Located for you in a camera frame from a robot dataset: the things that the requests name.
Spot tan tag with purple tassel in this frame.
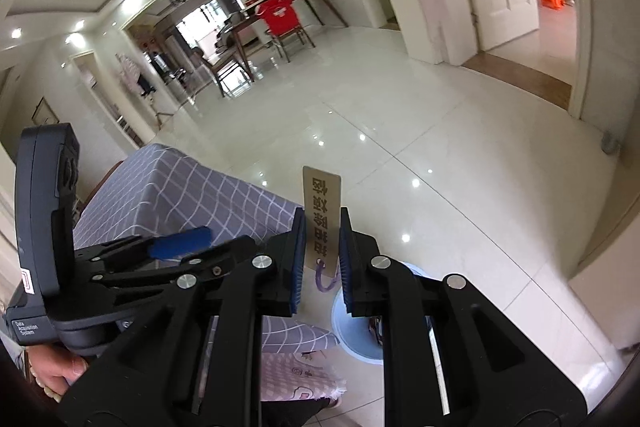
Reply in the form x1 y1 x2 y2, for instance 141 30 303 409
302 166 342 294

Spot light blue waste bin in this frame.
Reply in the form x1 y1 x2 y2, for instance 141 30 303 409
330 261 426 363

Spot pink printed clothing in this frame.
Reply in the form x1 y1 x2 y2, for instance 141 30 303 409
260 351 347 410

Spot table with grey checked cloth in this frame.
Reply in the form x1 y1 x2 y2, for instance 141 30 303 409
72 142 331 355

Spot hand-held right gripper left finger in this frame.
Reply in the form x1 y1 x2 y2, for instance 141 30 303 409
57 207 308 427

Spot wooden chair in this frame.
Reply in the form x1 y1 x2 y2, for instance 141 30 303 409
192 47 256 98

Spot person's left hand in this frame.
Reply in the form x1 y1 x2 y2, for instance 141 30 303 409
27 346 93 404

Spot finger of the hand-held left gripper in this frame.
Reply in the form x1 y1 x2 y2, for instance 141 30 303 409
75 227 212 275
90 234 258 308

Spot chair with red cover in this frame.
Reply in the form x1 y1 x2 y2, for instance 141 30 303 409
256 0 316 62

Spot dark framed wall picture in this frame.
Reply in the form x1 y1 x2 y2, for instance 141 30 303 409
31 97 61 126

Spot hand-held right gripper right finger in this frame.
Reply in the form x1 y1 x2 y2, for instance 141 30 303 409
339 207 587 427

